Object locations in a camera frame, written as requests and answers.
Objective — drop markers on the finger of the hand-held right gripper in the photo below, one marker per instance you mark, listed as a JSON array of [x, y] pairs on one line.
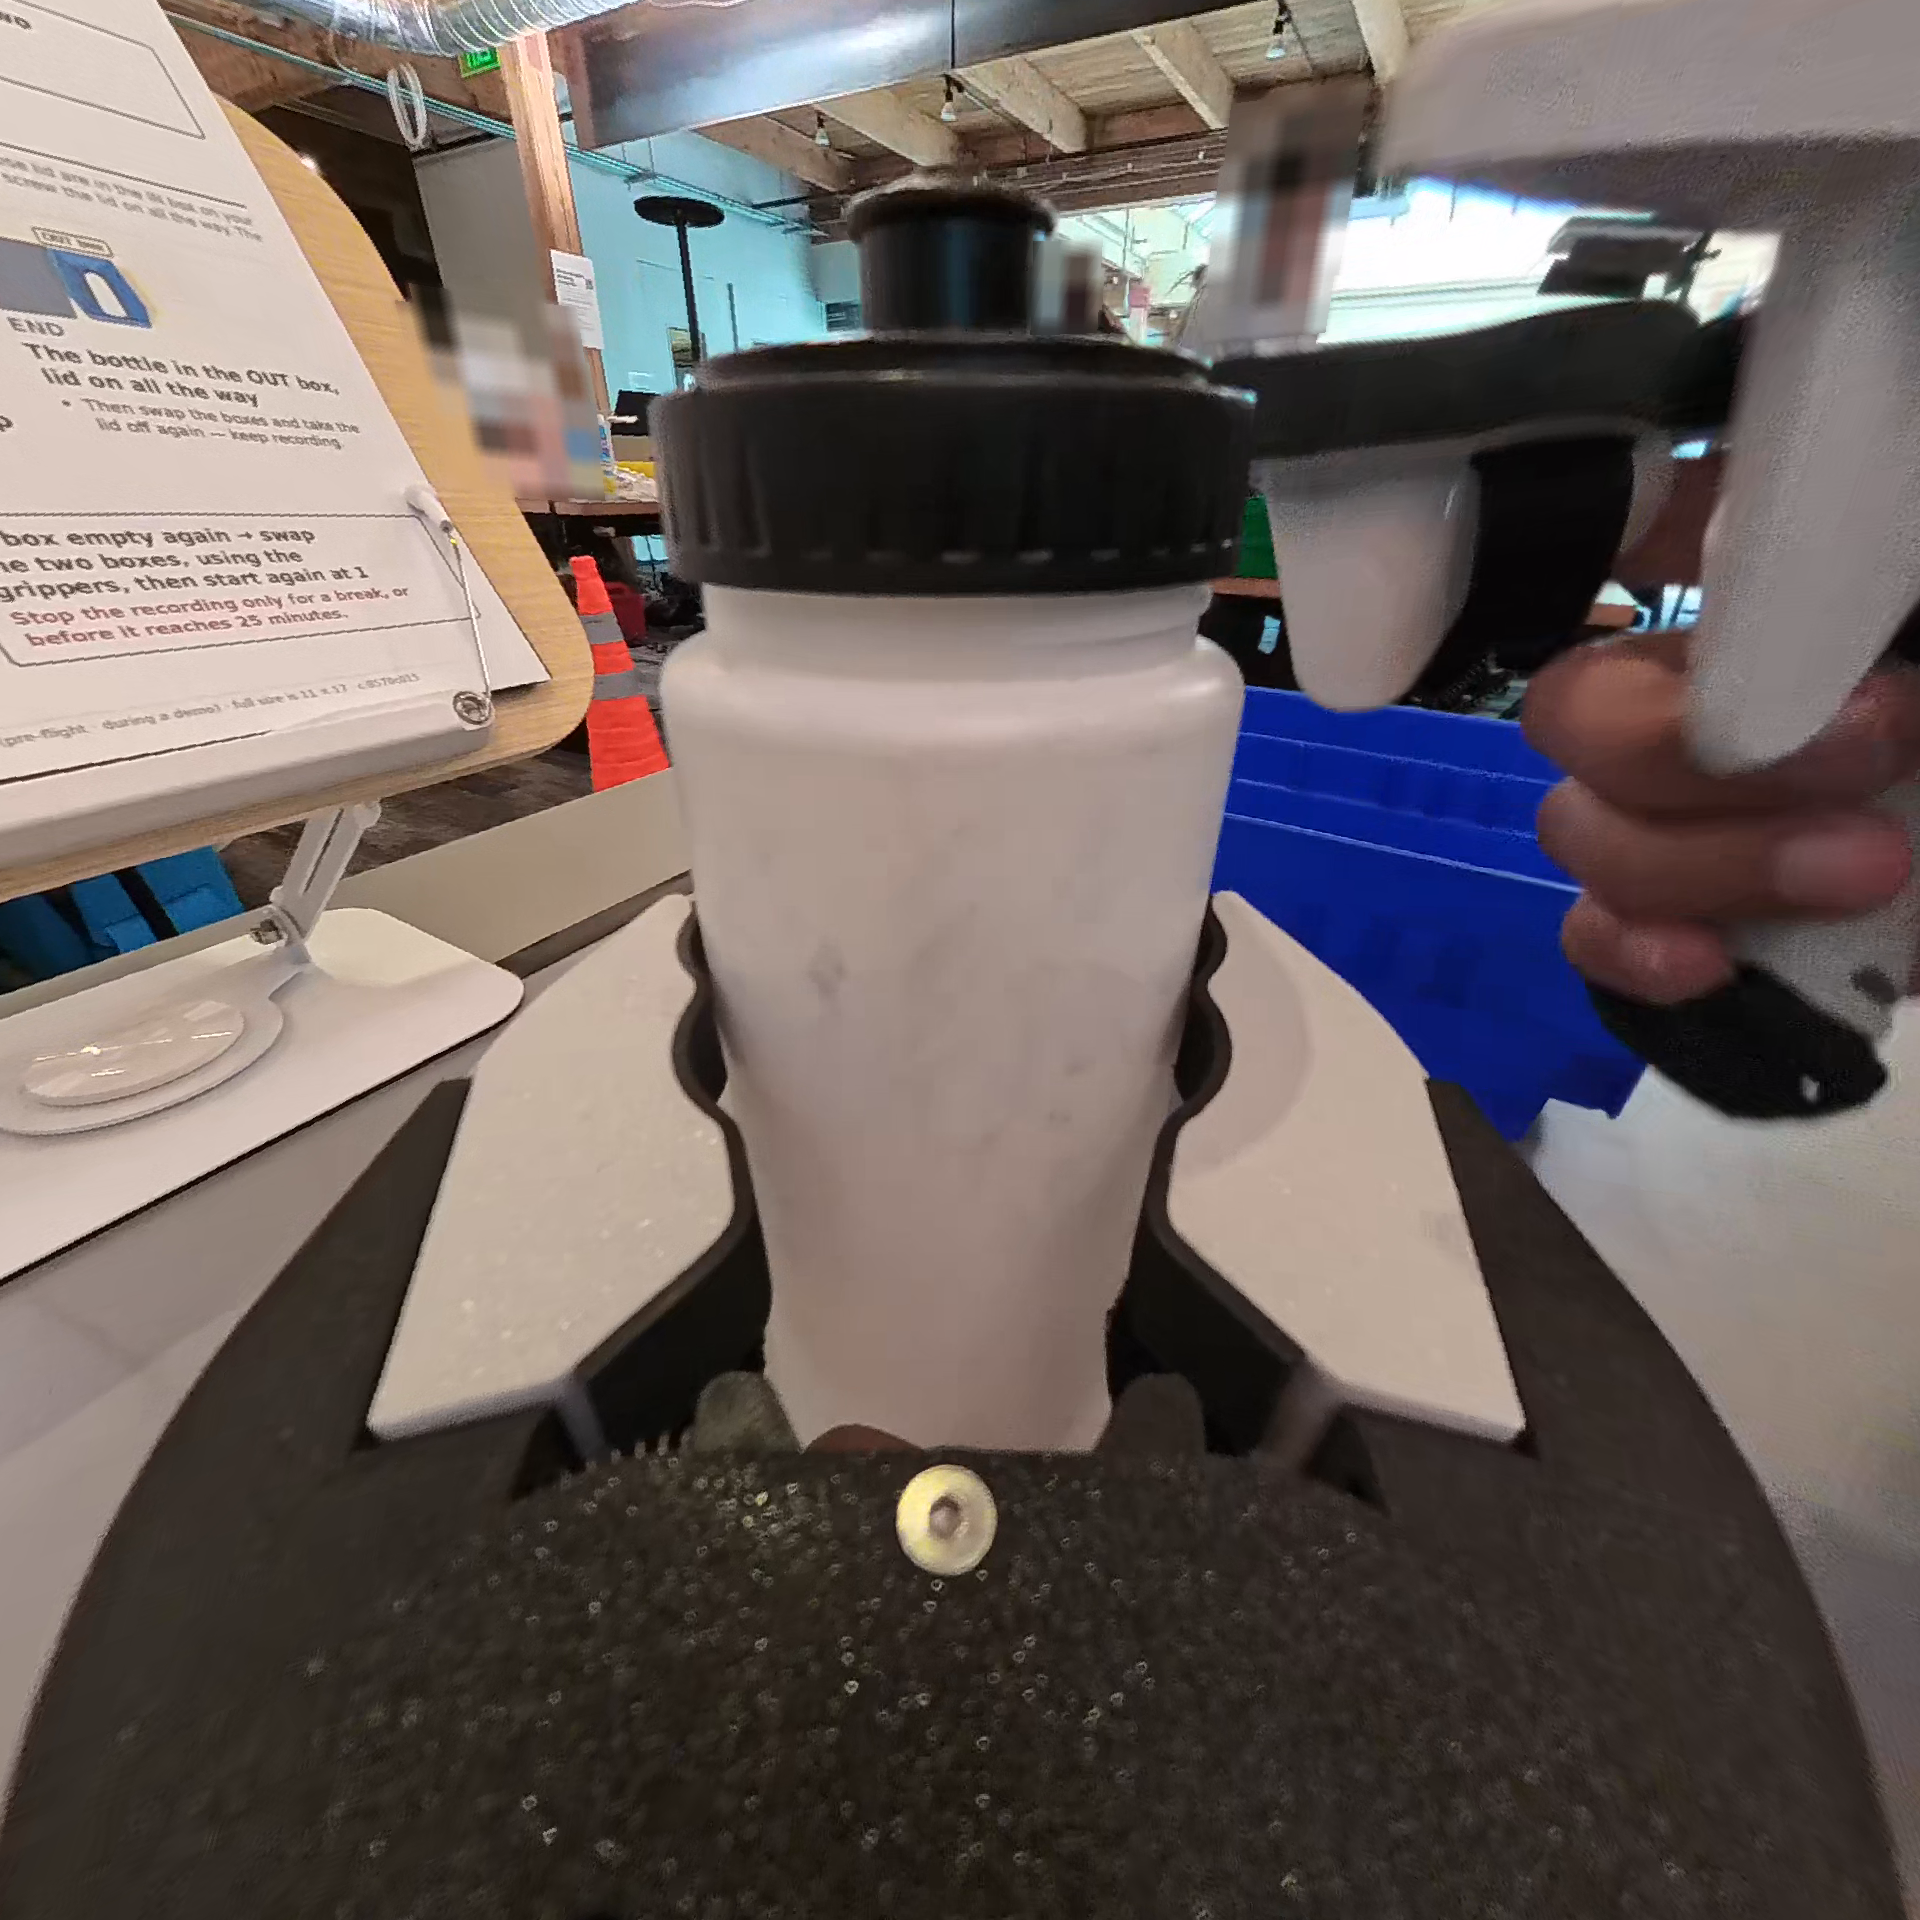
[[1500, 383], [1651, 90]]

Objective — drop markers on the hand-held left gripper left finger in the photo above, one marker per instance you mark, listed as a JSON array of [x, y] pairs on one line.
[[570, 1184]]

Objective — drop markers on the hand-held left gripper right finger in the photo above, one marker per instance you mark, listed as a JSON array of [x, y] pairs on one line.
[[1320, 1200]]

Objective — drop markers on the blue plastic bin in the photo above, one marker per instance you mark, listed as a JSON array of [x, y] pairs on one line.
[[1394, 900]]

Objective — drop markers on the white plastic bottle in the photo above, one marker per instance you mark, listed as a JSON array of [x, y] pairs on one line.
[[931, 900]]

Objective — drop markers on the black bottle lid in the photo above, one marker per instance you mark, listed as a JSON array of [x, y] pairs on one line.
[[960, 465]]

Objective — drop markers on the person's right hand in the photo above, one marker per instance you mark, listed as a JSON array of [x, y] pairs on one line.
[[1680, 841]]

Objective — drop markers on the green plastic bin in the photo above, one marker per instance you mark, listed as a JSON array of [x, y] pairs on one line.
[[1254, 541]]

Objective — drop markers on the orange traffic cone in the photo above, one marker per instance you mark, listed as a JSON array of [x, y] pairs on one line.
[[618, 704]]

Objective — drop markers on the blue bag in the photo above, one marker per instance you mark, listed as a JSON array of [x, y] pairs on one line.
[[135, 914]]

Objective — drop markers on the wooden clipboard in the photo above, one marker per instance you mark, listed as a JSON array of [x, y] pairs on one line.
[[495, 601]]

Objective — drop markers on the black floor lamp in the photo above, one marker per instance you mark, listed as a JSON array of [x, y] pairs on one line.
[[683, 270]]

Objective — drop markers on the instruction sheet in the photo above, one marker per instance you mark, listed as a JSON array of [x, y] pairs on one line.
[[180, 375]]

